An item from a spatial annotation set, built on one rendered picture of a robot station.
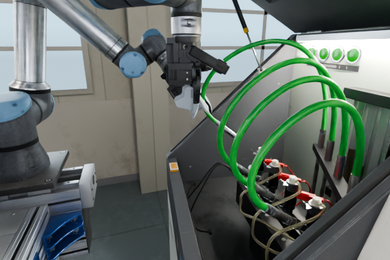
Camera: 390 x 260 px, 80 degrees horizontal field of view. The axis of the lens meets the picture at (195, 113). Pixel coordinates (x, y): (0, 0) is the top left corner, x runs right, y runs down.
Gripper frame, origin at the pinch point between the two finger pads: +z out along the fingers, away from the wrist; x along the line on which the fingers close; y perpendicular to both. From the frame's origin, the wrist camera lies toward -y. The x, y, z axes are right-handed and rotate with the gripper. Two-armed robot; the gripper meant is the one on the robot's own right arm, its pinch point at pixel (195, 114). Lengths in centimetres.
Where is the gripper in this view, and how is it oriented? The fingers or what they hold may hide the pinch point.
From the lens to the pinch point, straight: 63.4
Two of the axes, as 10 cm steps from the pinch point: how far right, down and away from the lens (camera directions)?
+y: -9.8, 0.5, -1.8
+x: 1.9, 2.8, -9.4
